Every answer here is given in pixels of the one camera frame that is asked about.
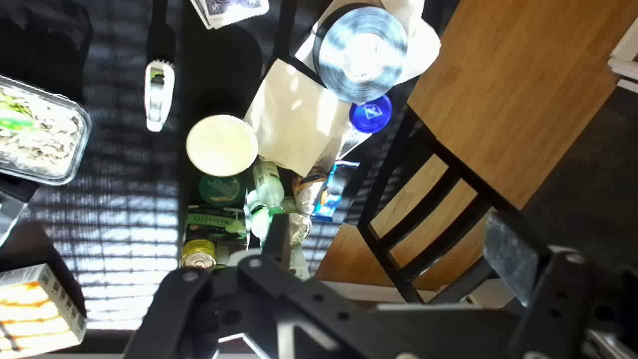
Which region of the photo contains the round dark green tin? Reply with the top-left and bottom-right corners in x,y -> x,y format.
197,174 -> 245,208

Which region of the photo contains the yellow snack box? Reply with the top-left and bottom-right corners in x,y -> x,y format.
0,262 -> 87,356

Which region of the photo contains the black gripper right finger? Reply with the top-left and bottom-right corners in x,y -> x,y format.
484,212 -> 594,359

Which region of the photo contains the gold-topped can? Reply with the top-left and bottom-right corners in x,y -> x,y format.
179,238 -> 219,272

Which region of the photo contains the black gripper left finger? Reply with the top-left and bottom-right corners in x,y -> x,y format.
121,214 -> 321,359

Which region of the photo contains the blue snack packet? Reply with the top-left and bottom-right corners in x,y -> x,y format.
309,160 -> 363,226

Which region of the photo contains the brown paper bag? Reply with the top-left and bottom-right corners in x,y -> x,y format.
243,57 -> 365,180

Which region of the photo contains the blue bowl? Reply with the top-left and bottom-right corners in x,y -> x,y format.
313,5 -> 410,107

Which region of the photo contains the clear bottle with green cap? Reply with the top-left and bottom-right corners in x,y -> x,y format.
241,188 -> 275,242
251,158 -> 287,216

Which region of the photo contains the clear plastic seed container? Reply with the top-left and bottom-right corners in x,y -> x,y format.
0,75 -> 93,188

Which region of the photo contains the playing card deck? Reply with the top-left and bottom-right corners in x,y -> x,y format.
189,0 -> 271,33

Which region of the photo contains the blue round lid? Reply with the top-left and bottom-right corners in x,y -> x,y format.
347,95 -> 394,136

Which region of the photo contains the black wooden chair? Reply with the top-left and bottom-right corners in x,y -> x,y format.
357,105 -> 556,308

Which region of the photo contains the dark green margarita box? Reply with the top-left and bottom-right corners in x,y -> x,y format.
183,204 -> 249,244

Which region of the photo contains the clear plastic container lid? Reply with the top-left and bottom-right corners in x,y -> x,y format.
0,174 -> 40,250

